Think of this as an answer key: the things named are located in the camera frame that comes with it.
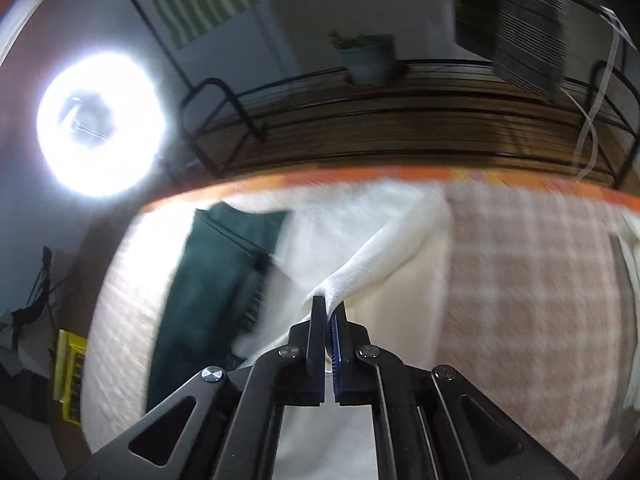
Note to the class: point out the dark green garment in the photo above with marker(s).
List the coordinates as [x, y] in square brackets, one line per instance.
[210, 305]

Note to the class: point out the yellow box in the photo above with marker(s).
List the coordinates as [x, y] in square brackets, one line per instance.
[70, 375]

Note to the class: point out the wooden slatted shelf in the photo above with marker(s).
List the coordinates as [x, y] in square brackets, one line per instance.
[400, 125]

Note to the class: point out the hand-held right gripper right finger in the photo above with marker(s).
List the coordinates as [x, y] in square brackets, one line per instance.
[339, 360]

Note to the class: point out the dark striped cloth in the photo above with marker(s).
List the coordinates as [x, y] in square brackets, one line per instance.
[515, 25]

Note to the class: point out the white fluffy garment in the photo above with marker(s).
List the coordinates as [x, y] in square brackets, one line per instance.
[360, 240]

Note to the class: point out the potted plant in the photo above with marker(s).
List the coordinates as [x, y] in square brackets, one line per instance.
[364, 59]

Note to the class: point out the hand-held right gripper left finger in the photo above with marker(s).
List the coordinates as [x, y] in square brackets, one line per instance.
[317, 355]

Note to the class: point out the black metal shelf frame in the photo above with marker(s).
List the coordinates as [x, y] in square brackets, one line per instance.
[220, 125]

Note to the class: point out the black light stand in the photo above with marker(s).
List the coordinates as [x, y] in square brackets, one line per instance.
[150, 25]

